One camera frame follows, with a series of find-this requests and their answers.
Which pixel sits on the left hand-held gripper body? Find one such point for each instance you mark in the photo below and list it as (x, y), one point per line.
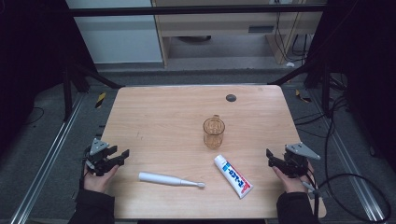
(99, 155)

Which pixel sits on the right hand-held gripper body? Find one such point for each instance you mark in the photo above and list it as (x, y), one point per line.
(295, 160)

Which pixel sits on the white toothpaste tube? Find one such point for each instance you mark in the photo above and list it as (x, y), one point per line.
(233, 176)

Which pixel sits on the white electric toothbrush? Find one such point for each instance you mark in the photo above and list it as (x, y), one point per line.
(165, 179)

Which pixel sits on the clear amber glass cup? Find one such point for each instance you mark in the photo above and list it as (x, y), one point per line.
(213, 133)

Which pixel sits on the person's right hand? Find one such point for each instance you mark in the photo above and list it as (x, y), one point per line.
(292, 183)

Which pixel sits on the person's left hand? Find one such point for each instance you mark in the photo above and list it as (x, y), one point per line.
(99, 182)

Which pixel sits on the yellow black floor tape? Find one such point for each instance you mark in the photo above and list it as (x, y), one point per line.
(302, 97)
(100, 100)

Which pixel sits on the black metal stand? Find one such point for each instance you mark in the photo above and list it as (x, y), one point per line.
(67, 93)
(325, 90)

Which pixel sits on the white cabinet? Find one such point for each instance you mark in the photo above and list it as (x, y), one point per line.
(118, 40)

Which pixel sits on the dark curtain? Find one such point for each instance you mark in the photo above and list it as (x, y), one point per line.
(31, 62)
(364, 71)

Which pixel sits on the black horizontal crossbar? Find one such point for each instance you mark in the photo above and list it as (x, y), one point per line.
(193, 10)

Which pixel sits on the aluminium floor rail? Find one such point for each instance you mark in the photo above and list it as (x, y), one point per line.
(348, 161)
(46, 158)

